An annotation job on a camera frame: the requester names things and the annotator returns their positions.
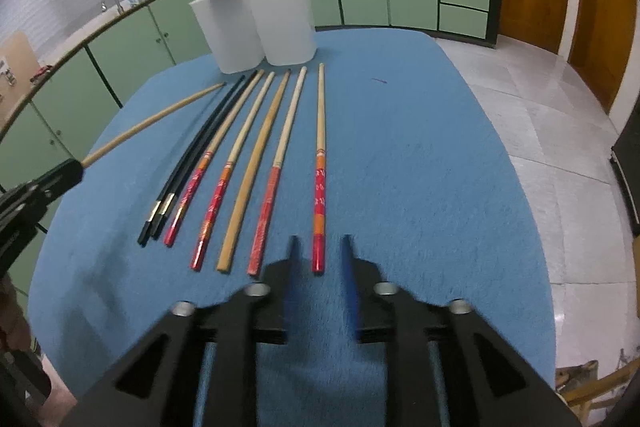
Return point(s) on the open wooden door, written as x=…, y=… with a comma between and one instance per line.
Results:
x=600, y=17

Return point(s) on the person's left hand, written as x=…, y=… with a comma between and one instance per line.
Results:
x=9, y=312

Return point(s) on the tall white plastic container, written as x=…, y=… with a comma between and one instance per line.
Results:
x=285, y=17

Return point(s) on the blue table cloth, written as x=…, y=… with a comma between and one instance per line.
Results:
x=425, y=167

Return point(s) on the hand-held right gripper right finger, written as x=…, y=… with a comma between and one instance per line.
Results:
x=352, y=302

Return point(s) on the black glass cabinet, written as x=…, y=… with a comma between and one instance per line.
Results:
x=629, y=177

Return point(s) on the short white plastic container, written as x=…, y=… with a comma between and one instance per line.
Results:
x=225, y=32

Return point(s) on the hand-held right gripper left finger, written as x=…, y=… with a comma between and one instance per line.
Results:
x=288, y=279

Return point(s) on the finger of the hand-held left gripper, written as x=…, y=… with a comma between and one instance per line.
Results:
x=60, y=179

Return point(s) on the plain wooden chopstick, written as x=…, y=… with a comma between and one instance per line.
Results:
x=150, y=122

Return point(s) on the wooden chair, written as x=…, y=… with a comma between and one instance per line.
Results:
x=580, y=377

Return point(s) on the red-tipped wooden chopsticks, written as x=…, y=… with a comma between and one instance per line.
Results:
x=257, y=167

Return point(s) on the black chopstick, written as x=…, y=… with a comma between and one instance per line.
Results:
x=212, y=142
x=200, y=147

